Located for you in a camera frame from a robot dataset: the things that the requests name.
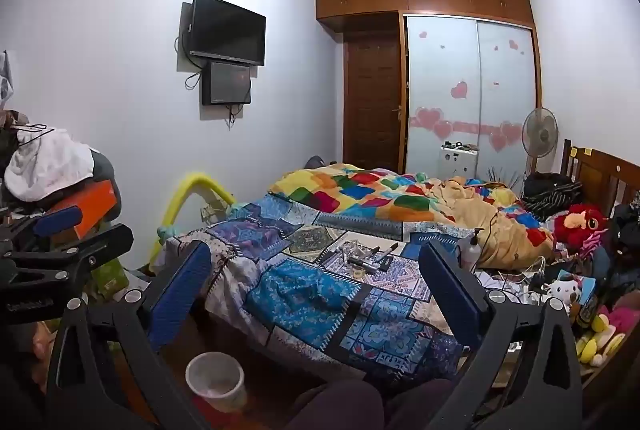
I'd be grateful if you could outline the brown wooden door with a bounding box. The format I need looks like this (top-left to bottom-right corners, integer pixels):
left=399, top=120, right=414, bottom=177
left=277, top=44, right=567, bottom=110
left=344, top=30, right=404, bottom=173

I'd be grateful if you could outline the colourful patch blanket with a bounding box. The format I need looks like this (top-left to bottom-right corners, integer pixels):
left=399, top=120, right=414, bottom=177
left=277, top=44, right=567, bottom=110
left=269, top=162, right=556, bottom=271

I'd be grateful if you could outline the clear pump bottle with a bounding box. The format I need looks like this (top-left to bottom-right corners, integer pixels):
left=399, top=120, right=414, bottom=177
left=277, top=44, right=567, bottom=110
left=459, top=228, right=485, bottom=272

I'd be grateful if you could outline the black wall television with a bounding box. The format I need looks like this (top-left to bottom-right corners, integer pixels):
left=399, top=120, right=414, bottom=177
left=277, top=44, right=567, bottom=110
left=182, top=0, right=267, bottom=67

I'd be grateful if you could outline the green leaf print box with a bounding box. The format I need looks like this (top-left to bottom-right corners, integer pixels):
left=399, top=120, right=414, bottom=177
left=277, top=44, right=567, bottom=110
left=87, top=255, right=128, bottom=301

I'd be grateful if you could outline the pink plush toy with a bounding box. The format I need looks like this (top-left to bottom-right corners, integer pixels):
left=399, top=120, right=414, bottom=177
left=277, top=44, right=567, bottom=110
left=580, top=230, right=608, bottom=261

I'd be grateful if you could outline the yellow plush toy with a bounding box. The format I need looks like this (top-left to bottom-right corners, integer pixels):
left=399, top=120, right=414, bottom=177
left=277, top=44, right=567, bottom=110
left=575, top=315, right=626, bottom=366

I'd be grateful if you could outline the wooden bed headboard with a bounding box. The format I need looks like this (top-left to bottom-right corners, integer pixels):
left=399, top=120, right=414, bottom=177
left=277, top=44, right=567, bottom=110
left=560, top=139, right=640, bottom=231

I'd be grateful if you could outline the blue patchwork bed sheet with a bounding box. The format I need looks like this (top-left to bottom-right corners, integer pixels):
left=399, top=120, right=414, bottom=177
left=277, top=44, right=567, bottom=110
left=160, top=192, right=501, bottom=381

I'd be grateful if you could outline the orange box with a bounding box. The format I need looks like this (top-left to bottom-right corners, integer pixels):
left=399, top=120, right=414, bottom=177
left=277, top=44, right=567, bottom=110
left=47, top=180, right=118, bottom=241

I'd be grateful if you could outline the small black wall monitor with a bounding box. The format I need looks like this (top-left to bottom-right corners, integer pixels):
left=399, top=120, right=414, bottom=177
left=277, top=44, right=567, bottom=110
left=201, top=61, right=252, bottom=107

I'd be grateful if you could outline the white cloth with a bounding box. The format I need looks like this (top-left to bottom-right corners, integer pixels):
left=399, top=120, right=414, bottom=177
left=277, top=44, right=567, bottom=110
left=4, top=127, right=96, bottom=203

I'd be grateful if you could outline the standing electric fan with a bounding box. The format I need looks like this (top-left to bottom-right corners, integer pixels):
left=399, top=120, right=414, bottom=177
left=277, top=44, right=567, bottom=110
left=521, top=107, right=559, bottom=176

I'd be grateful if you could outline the yellow foam tube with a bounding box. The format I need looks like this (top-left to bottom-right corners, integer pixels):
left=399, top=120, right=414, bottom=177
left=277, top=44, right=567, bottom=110
left=148, top=171, right=236, bottom=263

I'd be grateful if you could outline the wardrobe with heart stickers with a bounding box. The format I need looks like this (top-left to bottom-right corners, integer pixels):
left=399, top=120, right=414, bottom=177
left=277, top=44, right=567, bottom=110
left=402, top=14, right=542, bottom=176

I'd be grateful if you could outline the white plastic bin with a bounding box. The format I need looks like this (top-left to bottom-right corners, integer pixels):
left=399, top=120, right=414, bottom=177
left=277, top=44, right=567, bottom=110
left=186, top=352, right=247, bottom=413

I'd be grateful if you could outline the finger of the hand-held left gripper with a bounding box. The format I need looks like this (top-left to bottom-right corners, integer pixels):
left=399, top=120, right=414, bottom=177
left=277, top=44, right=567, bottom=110
left=10, top=224, right=135, bottom=283
left=7, top=206, right=84, bottom=251

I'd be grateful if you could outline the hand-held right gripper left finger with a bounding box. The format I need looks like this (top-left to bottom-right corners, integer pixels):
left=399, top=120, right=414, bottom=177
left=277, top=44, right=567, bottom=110
left=46, top=240, right=213, bottom=430

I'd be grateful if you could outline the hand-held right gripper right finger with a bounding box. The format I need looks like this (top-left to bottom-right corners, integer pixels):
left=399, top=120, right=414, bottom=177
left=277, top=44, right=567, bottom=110
left=419, top=240, right=584, bottom=430

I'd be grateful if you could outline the small white cabinet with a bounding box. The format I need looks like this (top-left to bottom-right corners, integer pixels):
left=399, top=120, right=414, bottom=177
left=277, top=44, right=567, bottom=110
left=440, top=142, right=478, bottom=181

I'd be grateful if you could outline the red plush toy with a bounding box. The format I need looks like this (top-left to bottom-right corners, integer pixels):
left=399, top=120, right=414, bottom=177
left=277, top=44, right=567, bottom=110
left=554, top=204, right=608, bottom=251

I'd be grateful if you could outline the white cat plush toy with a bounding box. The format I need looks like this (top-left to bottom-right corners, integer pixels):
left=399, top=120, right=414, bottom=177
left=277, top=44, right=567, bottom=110
left=545, top=277, right=583, bottom=311

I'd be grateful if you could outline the black striped bag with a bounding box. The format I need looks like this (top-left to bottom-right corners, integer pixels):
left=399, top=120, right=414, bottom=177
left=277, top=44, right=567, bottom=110
left=522, top=172, right=583, bottom=221

